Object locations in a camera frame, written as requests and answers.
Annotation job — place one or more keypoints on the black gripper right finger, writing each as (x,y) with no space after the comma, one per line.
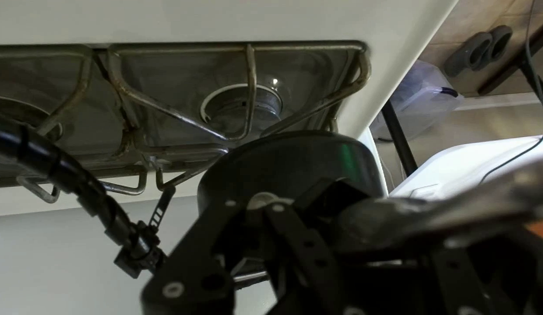
(470,280)

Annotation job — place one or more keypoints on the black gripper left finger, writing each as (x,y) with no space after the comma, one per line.
(190,273)

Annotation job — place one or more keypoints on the white folding table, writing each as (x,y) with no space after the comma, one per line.
(470,163)

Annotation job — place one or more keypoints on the black burner grate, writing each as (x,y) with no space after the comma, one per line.
(160,105)

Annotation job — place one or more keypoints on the clear plastic bin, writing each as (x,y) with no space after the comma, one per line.
(426,89)

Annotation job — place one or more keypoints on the grey round disc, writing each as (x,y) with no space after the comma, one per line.
(467,54)
(500,39)

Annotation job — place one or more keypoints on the white gas stove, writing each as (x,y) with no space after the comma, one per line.
(167,19)

